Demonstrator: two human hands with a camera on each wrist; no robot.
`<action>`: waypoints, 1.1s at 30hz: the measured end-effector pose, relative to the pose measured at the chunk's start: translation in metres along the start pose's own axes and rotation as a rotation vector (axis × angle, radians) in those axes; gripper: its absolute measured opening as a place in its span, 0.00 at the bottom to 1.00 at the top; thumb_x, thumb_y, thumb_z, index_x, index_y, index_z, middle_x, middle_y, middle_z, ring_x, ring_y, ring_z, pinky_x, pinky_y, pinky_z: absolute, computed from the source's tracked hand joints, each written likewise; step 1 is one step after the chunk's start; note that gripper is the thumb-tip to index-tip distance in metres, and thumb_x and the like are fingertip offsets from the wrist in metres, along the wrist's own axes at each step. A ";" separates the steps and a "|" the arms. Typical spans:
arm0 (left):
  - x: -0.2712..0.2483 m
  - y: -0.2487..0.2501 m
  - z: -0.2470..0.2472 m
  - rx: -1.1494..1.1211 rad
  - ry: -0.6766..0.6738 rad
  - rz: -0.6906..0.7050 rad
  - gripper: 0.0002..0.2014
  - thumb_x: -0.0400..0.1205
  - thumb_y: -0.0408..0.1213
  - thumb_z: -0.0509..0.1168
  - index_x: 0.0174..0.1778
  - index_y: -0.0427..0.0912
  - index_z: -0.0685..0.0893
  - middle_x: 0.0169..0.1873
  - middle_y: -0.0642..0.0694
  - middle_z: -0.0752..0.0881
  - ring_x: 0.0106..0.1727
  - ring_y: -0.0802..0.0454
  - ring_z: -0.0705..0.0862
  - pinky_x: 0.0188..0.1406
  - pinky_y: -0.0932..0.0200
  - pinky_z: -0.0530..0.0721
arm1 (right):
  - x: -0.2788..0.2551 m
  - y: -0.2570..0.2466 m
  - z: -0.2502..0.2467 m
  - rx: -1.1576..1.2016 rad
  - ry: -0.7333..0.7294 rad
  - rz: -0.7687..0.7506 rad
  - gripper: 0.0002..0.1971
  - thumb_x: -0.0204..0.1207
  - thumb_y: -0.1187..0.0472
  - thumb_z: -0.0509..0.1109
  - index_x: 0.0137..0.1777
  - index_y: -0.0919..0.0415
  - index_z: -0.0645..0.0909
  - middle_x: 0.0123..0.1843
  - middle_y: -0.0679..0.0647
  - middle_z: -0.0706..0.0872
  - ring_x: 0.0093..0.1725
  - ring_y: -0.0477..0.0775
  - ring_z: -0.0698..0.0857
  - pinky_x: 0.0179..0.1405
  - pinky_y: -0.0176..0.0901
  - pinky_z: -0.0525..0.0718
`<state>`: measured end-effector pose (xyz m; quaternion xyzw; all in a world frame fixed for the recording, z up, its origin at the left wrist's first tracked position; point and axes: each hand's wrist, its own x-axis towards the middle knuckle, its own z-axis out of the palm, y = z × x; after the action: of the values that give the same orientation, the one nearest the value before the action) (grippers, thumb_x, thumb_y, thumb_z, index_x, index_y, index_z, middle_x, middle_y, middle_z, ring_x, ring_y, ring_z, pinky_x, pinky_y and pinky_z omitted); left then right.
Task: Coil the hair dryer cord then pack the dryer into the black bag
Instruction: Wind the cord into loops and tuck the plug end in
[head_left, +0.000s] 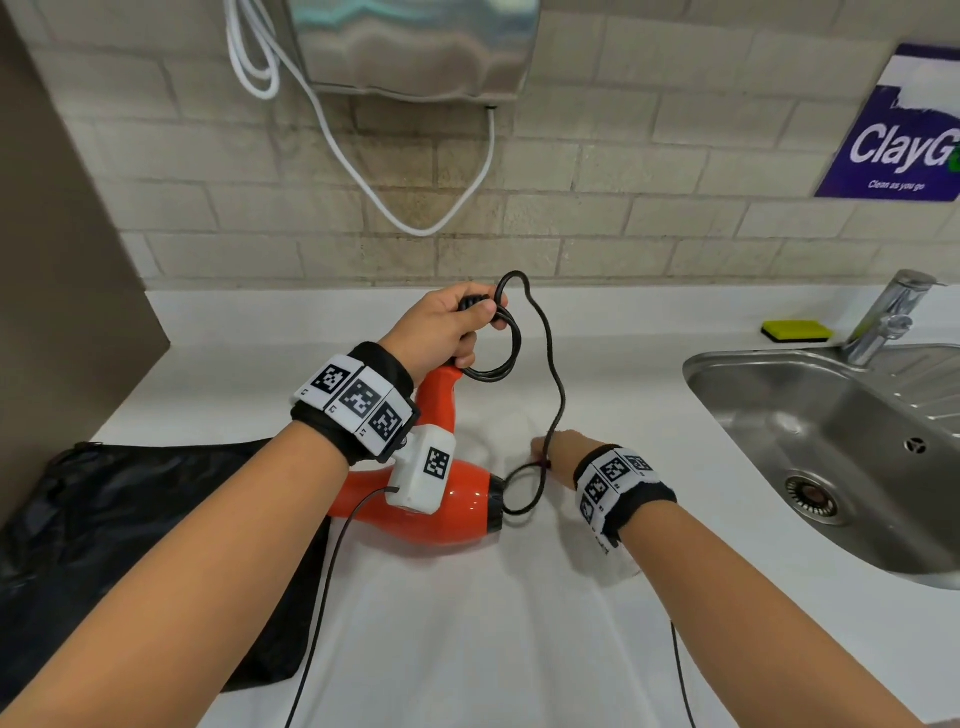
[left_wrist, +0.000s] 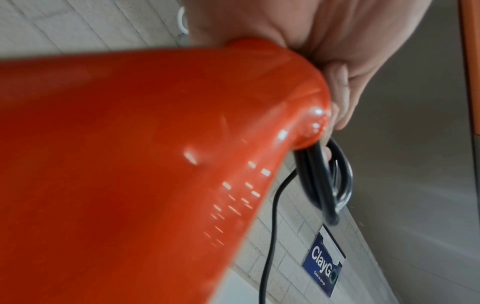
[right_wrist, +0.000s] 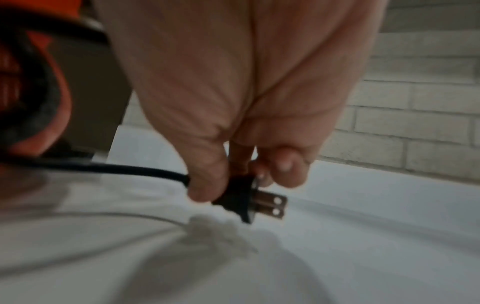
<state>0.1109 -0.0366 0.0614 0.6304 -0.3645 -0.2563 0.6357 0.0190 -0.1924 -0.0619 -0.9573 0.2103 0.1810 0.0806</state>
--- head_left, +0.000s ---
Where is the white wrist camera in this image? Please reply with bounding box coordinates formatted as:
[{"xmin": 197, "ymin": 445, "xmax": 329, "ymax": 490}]
[
  {"xmin": 386, "ymin": 423, "xmax": 459, "ymax": 517},
  {"xmin": 588, "ymin": 521, "xmax": 643, "ymax": 583}
]

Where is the person's right hand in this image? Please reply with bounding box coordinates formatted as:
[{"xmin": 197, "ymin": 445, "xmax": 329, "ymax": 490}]
[{"xmin": 530, "ymin": 429, "xmax": 607, "ymax": 490}]

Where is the black drawstring bag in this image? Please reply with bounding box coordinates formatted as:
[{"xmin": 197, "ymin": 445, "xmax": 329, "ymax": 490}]
[{"xmin": 0, "ymin": 438, "xmax": 331, "ymax": 710}]

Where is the person's left hand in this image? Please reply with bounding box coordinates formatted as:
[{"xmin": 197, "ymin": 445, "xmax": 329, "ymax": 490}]
[{"xmin": 377, "ymin": 282, "xmax": 510, "ymax": 388}]

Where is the wristband with square markers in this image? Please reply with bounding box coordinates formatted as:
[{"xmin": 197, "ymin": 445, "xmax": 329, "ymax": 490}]
[
  {"xmin": 573, "ymin": 444, "xmax": 679, "ymax": 549},
  {"xmin": 290, "ymin": 341, "xmax": 421, "ymax": 466}
]

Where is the black left camera cable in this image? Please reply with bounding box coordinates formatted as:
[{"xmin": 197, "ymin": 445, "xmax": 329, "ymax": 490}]
[{"xmin": 284, "ymin": 485, "xmax": 401, "ymax": 728}]

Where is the steel wall hand dryer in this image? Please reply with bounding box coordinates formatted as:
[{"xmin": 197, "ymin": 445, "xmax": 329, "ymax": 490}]
[{"xmin": 283, "ymin": 0, "xmax": 541, "ymax": 104}]

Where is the yellow sponge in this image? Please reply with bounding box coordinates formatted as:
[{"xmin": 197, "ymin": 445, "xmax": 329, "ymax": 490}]
[{"xmin": 761, "ymin": 320, "xmax": 835, "ymax": 345}]

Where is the left wristband with square markers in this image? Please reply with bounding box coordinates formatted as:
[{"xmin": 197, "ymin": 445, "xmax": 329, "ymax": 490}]
[{"xmin": 290, "ymin": 341, "xmax": 421, "ymax": 466}]

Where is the person's left forearm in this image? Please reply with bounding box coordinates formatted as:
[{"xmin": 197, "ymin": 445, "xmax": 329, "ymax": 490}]
[{"xmin": 0, "ymin": 419, "xmax": 350, "ymax": 728}]

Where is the black right camera cable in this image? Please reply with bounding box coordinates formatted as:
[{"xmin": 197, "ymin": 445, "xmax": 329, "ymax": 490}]
[{"xmin": 669, "ymin": 620, "xmax": 699, "ymax": 728}]

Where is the black camera cable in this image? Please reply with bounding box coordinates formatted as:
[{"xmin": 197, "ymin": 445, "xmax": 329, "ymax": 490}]
[
  {"xmin": 669, "ymin": 620, "xmax": 699, "ymax": 728},
  {"xmin": 284, "ymin": 485, "xmax": 401, "ymax": 728}
]

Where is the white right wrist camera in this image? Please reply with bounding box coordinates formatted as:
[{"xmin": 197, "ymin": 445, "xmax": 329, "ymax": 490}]
[{"xmin": 588, "ymin": 521, "xmax": 643, "ymax": 583}]

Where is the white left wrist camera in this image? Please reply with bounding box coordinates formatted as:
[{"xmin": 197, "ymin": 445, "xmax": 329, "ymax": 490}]
[{"xmin": 386, "ymin": 423, "xmax": 459, "ymax": 517}]

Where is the brown side panel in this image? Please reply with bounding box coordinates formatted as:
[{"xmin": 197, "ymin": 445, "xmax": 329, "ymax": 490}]
[{"xmin": 0, "ymin": 7, "xmax": 172, "ymax": 526}]

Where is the person's right forearm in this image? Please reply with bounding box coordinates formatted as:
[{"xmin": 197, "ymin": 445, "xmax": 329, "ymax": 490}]
[{"xmin": 618, "ymin": 498, "xmax": 928, "ymax": 728}]

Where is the orange hair dryer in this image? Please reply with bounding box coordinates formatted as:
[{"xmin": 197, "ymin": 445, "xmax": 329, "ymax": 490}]
[{"xmin": 326, "ymin": 363, "xmax": 508, "ymax": 547}]

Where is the purple wall poster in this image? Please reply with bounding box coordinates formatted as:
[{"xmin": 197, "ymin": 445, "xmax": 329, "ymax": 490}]
[{"xmin": 815, "ymin": 43, "xmax": 960, "ymax": 204}]

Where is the chrome faucet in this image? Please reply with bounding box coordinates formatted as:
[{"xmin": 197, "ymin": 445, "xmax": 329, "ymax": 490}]
[{"xmin": 839, "ymin": 269, "xmax": 948, "ymax": 369}]

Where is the right wristband with square markers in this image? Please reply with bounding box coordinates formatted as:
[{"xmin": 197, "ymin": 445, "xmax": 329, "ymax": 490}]
[{"xmin": 573, "ymin": 444, "xmax": 679, "ymax": 549}]

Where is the white wall cable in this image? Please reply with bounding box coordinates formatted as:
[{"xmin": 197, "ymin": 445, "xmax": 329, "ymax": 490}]
[{"xmin": 224, "ymin": 0, "xmax": 499, "ymax": 238}]

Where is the black hair dryer cord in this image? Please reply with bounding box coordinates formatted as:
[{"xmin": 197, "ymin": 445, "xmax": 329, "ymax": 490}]
[{"xmin": 455, "ymin": 271, "xmax": 568, "ymax": 519}]

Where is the stainless steel sink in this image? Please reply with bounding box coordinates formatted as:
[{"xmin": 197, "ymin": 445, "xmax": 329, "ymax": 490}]
[{"xmin": 682, "ymin": 343, "xmax": 960, "ymax": 592}]

